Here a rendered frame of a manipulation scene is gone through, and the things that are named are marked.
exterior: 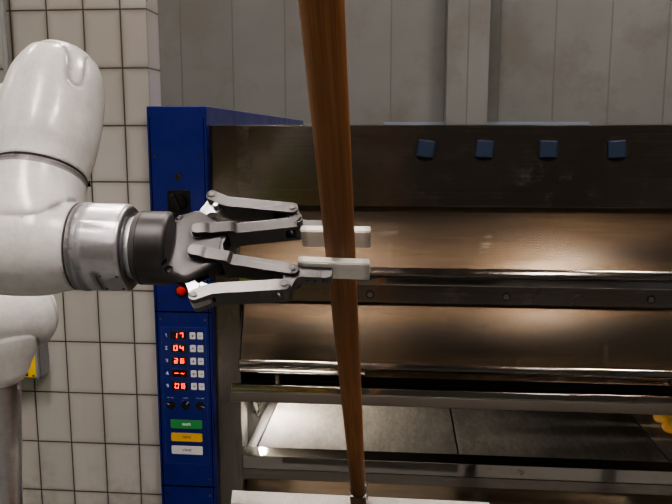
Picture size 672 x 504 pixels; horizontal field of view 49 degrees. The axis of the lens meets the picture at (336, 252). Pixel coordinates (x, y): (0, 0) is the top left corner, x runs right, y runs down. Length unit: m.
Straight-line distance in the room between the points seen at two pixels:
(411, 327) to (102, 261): 1.38
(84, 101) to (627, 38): 5.36
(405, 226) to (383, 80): 3.80
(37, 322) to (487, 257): 1.13
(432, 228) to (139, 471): 1.09
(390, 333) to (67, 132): 1.36
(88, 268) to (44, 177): 0.11
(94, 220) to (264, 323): 1.34
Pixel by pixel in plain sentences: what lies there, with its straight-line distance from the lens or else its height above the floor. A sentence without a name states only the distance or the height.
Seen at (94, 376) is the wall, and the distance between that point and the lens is 2.23.
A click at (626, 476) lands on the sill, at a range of 2.24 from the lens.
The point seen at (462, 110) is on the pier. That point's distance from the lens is 5.59.
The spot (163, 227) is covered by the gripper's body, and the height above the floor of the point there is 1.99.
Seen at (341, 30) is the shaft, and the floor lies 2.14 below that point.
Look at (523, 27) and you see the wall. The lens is 5.83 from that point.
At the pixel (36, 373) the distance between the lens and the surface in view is 2.22.
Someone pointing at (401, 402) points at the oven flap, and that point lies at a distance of 1.92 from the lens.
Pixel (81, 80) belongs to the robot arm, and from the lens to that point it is 0.86.
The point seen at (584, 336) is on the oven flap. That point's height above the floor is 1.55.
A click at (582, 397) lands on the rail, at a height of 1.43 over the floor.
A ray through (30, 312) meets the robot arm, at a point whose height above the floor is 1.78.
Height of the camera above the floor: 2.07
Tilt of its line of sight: 9 degrees down
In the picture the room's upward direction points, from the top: straight up
